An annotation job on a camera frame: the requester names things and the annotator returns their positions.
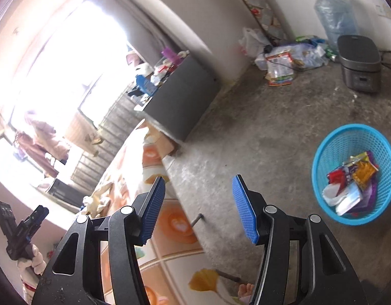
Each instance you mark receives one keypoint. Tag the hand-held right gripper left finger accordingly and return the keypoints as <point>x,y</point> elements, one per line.
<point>152,209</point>

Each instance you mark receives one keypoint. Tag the person's left hand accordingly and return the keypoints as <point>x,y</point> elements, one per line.
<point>33,262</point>

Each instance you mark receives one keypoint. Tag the white wall socket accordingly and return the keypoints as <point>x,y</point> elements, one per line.
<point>381,11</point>

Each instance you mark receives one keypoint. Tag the large blue water jug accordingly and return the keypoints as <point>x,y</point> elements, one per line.
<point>335,16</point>

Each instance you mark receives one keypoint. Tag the purple snack bag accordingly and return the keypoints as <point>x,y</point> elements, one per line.
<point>370,193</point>

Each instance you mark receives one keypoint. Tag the pile of colourful small items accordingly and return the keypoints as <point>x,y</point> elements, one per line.
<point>160,73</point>

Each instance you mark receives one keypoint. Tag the pink hanging garment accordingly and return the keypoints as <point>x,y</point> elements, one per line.
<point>33,155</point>

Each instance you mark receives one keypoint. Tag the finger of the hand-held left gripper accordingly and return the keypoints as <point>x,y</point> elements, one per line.
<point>39,216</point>

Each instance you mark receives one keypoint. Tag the blue detergent bottle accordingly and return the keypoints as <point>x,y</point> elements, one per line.
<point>146,84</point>

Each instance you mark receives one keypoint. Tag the pile of food packets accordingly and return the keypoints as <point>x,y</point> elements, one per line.
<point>284,63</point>

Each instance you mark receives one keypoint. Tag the dark grey rice cooker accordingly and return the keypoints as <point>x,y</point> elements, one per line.
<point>357,60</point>

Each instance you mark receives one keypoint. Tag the person's left forearm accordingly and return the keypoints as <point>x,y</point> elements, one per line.
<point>30,284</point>

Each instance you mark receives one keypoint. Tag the long patterned box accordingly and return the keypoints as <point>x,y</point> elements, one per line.
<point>259,9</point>

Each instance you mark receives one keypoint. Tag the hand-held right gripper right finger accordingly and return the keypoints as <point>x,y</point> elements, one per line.
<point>244,209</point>

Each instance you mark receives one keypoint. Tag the orange snack packet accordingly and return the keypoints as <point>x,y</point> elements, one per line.
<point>362,171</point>

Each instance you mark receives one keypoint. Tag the grey cabinet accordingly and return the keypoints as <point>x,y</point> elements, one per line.
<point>182,101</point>

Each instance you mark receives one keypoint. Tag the blue plastic basket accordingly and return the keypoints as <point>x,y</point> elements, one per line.
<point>341,146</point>

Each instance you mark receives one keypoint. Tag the dark wooden board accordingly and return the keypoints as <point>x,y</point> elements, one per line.
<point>65,193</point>

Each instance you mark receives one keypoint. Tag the purple cup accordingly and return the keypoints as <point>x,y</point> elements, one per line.
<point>168,55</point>

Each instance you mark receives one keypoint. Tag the red and white snack bag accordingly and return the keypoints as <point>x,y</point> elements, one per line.
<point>338,178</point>

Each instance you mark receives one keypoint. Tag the white plastic bag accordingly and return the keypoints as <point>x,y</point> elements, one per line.
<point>252,43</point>

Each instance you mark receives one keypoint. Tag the cream plastic bag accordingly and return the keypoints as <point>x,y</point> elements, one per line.
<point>98,198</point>

